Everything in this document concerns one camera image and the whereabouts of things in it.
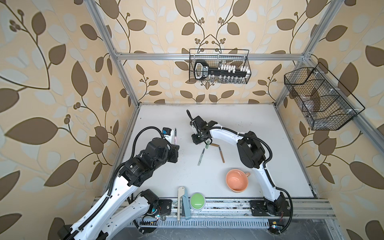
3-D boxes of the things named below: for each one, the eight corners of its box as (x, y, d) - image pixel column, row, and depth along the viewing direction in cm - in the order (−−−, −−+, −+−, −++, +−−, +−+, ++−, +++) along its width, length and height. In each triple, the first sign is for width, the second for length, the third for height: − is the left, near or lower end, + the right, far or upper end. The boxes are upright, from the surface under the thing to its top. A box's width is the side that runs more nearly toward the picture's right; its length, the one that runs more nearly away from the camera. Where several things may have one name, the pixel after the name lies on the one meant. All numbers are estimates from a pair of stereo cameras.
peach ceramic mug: (227, 193, 80) (230, 190, 75) (225, 173, 87) (227, 169, 82) (249, 193, 80) (253, 190, 75) (245, 173, 87) (248, 169, 82)
